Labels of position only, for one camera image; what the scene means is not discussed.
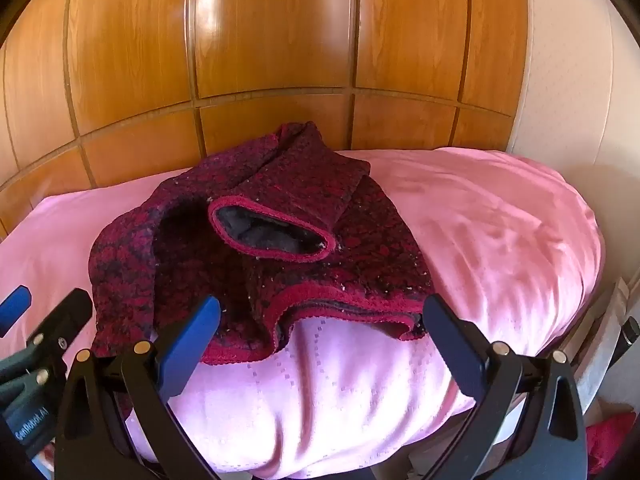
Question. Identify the wooden panelled wardrobe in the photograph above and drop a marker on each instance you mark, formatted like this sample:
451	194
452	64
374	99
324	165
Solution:
275	35

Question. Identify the red cloth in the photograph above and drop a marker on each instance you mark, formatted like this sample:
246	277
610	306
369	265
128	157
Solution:
612	435

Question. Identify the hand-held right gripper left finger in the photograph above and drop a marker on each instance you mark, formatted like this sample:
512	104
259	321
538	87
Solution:
192	337

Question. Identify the pink blanket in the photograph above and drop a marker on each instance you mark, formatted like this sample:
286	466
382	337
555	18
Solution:
475	240

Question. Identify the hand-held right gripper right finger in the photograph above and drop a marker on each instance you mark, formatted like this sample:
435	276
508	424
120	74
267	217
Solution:
457	345

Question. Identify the red patterned knit sweater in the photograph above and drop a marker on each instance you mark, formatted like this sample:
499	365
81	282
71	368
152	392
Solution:
280	195

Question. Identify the white cloth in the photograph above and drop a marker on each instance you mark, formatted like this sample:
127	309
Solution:
607	330

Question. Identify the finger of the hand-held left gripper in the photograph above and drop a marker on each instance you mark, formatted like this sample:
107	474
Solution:
65	317
14	307

